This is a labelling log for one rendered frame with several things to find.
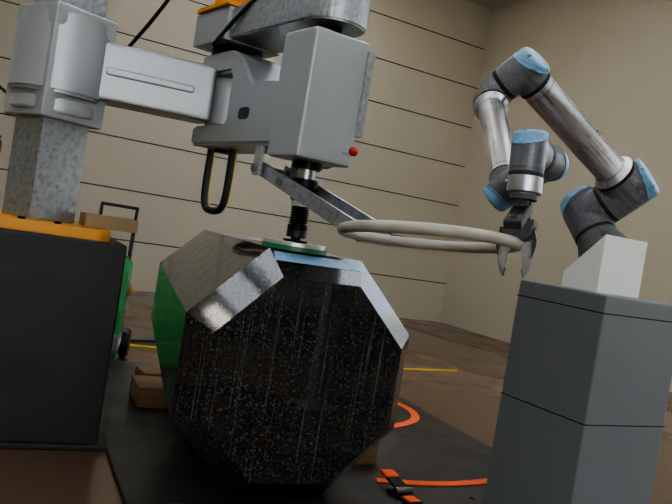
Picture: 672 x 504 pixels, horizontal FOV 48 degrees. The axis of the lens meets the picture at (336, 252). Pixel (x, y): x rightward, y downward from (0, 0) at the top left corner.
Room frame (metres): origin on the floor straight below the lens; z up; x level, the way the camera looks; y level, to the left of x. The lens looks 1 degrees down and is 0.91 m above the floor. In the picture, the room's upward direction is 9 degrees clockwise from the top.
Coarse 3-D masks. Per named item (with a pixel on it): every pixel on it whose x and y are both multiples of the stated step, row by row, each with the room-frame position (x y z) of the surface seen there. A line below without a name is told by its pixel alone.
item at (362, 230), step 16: (352, 224) 1.86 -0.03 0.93; (368, 224) 1.81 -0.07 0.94; (384, 224) 1.78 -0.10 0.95; (400, 224) 1.76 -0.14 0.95; (416, 224) 1.75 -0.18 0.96; (432, 224) 1.75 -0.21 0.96; (368, 240) 2.15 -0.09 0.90; (384, 240) 2.18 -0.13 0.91; (400, 240) 2.19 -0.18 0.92; (416, 240) 2.20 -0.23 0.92; (432, 240) 2.21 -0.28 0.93; (480, 240) 1.77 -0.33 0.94; (496, 240) 1.79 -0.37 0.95; (512, 240) 1.83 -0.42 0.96
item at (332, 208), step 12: (252, 168) 2.62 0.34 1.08; (264, 168) 2.62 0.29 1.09; (288, 168) 2.71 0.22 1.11; (276, 180) 2.53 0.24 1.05; (288, 180) 2.48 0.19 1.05; (288, 192) 2.47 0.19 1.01; (300, 192) 2.41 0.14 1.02; (312, 192) 2.37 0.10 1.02; (324, 192) 2.50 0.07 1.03; (312, 204) 2.35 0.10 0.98; (324, 204) 2.29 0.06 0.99; (336, 204) 2.43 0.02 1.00; (348, 204) 2.38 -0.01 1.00; (324, 216) 2.29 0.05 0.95; (336, 216) 2.24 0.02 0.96; (348, 216) 2.19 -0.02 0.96; (360, 216) 2.32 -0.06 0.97
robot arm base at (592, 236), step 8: (592, 224) 2.66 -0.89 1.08; (600, 224) 2.65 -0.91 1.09; (608, 224) 2.66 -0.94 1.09; (584, 232) 2.67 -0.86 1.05; (592, 232) 2.64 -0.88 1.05; (600, 232) 2.63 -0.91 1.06; (608, 232) 2.62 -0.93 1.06; (616, 232) 2.62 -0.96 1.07; (576, 240) 2.71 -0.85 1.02; (584, 240) 2.65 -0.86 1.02; (592, 240) 2.62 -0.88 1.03; (584, 248) 2.63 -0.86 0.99
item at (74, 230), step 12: (0, 216) 2.55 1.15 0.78; (12, 216) 2.64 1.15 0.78; (24, 216) 2.61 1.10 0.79; (12, 228) 2.57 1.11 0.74; (24, 228) 2.58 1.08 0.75; (36, 228) 2.60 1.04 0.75; (48, 228) 2.61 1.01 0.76; (60, 228) 2.63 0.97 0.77; (72, 228) 2.64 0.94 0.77; (84, 228) 2.66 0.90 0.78; (96, 228) 2.77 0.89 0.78; (96, 240) 2.68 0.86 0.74; (108, 240) 2.72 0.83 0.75
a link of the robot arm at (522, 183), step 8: (512, 176) 1.91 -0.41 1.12; (520, 176) 1.89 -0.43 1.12; (528, 176) 1.89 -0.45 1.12; (536, 176) 1.89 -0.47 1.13; (512, 184) 1.90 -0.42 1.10; (520, 184) 1.89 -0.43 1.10; (528, 184) 1.88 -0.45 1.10; (536, 184) 1.89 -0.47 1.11; (512, 192) 1.92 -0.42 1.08; (520, 192) 1.90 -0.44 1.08; (528, 192) 1.90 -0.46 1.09; (536, 192) 1.89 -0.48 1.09
